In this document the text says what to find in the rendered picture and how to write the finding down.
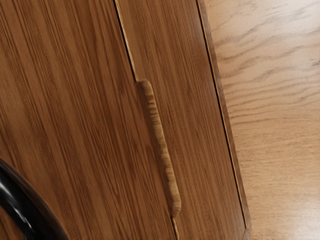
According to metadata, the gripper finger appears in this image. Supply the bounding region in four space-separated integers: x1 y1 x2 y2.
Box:
0 157 70 240

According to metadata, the brown wooden drawer cabinet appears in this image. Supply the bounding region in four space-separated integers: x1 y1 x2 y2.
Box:
0 0 252 240

